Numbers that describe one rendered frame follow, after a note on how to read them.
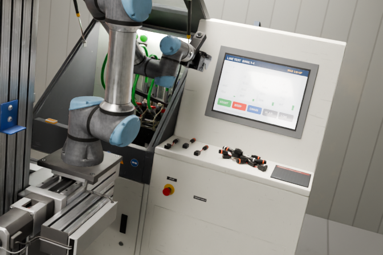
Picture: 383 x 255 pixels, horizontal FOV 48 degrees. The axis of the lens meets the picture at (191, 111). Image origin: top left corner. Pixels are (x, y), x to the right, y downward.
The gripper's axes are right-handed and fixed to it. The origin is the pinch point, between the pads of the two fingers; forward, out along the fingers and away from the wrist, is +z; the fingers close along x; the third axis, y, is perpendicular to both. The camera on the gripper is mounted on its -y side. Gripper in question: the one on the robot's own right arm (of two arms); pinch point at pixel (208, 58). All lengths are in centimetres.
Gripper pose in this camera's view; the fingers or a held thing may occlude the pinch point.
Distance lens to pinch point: 193.2
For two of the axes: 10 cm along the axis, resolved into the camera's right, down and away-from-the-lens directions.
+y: -2.9, 9.6, 0.4
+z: 4.6, 1.0, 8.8
